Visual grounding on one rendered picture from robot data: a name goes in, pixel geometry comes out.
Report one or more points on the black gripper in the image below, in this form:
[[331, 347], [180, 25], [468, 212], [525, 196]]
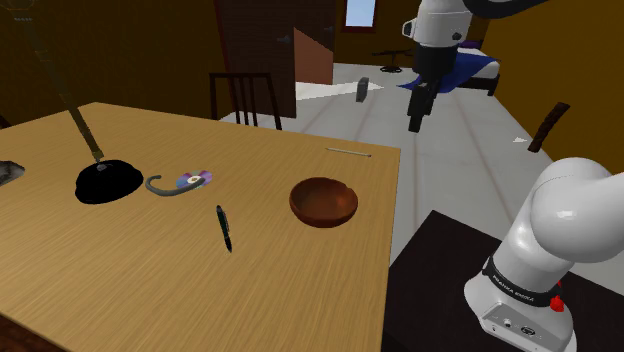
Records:
[[434, 63]]

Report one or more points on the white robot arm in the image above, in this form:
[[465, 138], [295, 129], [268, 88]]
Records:
[[551, 229]]

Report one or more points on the bed with blue blanket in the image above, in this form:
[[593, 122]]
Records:
[[475, 66]]

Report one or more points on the black low stool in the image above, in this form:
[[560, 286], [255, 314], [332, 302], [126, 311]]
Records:
[[391, 61]]

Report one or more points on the small grey box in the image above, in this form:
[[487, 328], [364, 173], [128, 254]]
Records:
[[362, 90]]

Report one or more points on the thin grey pencil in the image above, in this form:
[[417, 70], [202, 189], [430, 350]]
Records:
[[348, 152]]

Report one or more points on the brown leaning stick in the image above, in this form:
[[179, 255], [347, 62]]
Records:
[[548, 128]]

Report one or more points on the brown open door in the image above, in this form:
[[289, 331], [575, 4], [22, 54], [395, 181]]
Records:
[[263, 53]]

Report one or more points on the brown wooden bowl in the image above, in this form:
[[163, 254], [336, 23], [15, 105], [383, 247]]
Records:
[[322, 201]]

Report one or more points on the dark wooden chair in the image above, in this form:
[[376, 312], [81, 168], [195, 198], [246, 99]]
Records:
[[244, 97]]

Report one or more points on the dark robot stand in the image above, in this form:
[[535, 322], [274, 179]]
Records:
[[429, 292]]

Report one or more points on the shiny compact disc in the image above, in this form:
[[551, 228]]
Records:
[[201, 176]]

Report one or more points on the black pen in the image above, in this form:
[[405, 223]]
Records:
[[224, 228]]

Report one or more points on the grey hook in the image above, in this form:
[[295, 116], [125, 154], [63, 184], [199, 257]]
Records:
[[163, 191]]

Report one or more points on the wooden table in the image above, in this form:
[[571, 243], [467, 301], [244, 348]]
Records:
[[146, 273]]

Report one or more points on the grey flat object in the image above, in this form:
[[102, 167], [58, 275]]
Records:
[[8, 171]]

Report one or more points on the window with red frame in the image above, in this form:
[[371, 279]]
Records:
[[360, 12]]

